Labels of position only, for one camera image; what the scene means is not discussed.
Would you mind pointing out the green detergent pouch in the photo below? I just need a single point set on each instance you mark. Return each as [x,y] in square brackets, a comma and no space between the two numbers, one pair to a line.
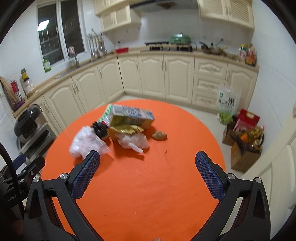
[46,64]

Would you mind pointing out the metal faucet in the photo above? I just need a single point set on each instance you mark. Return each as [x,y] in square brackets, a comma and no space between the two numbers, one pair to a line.
[76,61]

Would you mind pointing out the green electric pot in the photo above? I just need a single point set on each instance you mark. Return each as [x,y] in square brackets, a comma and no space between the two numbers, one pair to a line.
[180,39]

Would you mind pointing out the black wrapper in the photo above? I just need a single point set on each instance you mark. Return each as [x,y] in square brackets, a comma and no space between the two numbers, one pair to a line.
[100,129]

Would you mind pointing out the purple utensil holder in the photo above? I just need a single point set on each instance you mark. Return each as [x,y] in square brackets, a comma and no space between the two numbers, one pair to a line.
[18,104]

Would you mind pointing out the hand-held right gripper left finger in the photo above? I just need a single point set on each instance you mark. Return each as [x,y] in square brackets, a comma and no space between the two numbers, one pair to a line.
[85,176]

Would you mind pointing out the range hood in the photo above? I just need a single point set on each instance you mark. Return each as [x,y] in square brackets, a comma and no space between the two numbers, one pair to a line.
[161,4]

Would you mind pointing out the clear and green rice bag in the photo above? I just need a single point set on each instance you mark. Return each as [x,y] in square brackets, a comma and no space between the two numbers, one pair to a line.
[227,104]

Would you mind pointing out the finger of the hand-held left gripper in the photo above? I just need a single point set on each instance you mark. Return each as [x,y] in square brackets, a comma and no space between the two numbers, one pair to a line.
[34,165]
[18,160]

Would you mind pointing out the cream base kitchen cabinets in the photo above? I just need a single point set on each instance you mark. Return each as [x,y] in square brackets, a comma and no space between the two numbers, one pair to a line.
[178,76]

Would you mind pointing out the brown lump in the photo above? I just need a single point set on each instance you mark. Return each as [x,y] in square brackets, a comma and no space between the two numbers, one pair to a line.
[159,135]

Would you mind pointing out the cream wall cabinet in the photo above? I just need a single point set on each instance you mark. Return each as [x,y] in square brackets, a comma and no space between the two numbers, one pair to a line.
[227,11]
[115,16]

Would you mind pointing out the large cooking oil bottle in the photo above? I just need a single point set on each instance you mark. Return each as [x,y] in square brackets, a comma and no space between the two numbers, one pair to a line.
[248,135]

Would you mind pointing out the metal utensil rack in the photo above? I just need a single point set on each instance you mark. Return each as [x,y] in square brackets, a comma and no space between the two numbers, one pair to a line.
[96,33]

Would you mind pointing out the yellow printed snack wrapper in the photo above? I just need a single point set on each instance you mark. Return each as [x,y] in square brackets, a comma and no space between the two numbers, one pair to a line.
[126,131]

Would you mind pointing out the red basin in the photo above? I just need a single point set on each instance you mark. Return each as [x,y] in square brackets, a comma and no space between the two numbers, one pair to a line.
[121,50]

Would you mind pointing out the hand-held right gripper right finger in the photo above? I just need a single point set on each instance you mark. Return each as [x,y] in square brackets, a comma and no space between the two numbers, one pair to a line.
[209,178]

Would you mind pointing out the gas stove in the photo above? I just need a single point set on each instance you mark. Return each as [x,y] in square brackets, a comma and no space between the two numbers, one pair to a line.
[166,48]

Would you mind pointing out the wooden cutting board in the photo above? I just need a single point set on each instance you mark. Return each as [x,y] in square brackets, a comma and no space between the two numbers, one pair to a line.
[5,89]

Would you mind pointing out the large cardboard box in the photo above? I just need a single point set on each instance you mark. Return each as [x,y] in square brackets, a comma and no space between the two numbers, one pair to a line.
[244,160]

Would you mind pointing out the blue and yellow drink carton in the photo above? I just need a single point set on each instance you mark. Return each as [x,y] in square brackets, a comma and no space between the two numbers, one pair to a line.
[131,115]

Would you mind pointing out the steel kitchen sink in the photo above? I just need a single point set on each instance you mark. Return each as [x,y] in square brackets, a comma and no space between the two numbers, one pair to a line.
[67,73]

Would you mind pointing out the dark yellow seasoning can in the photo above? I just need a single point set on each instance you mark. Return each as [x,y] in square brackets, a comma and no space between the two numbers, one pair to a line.
[23,73]

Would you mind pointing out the small cooking oil bottle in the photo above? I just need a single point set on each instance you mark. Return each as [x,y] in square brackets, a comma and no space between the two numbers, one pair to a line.
[256,144]

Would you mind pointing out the cream door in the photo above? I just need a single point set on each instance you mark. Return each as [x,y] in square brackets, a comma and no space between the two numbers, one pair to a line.
[272,173]

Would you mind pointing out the clear jar white label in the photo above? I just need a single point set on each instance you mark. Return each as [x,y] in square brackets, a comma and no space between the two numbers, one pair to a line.
[27,87]

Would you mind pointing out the hanging metal ladle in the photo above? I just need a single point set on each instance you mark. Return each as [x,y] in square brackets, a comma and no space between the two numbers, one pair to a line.
[98,52]
[104,50]
[92,55]

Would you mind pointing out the condiment bottles on counter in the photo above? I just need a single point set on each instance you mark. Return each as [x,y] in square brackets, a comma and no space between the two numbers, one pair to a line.
[247,54]

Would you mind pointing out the black and silver rice cooker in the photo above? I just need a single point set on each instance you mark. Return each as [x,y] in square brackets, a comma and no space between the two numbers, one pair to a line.
[27,124]

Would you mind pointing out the kitchen window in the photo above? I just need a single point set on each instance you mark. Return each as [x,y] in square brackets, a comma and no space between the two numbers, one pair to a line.
[61,32]

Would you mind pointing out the green checked plastic package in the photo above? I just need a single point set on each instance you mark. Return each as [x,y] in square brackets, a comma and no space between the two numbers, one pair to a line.
[105,114]

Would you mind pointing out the metal wok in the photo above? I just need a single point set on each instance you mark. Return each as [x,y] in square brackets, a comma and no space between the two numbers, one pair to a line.
[211,49]

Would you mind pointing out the pink cleaning cloth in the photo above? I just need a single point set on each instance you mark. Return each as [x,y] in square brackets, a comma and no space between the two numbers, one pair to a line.
[71,49]

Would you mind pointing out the white plastic bag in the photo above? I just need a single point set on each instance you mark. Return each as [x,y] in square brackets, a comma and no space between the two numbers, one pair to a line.
[133,142]

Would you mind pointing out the clear plastic bag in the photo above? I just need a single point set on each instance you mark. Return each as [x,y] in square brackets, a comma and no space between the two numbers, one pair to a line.
[85,142]

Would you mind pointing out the small cardboard box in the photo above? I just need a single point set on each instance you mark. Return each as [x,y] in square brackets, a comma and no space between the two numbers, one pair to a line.
[227,136]

